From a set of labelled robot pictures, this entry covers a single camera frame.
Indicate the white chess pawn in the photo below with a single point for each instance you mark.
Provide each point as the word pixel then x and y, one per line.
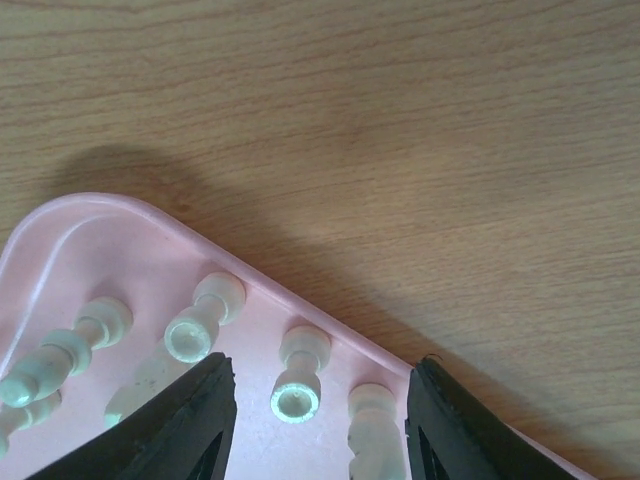
pixel 22 418

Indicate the pink plastic tray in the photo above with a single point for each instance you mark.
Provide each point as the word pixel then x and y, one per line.
pixel 134 348

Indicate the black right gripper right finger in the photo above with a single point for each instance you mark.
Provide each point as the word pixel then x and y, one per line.
pixel 452 435

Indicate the white chess piece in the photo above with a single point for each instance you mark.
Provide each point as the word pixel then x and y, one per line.
pixel 373 436
pixel 151 376
pixel 217 300
pixel 100 323
pixel 304 352

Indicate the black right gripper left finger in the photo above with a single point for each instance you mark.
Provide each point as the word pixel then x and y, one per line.
pixel 184 432

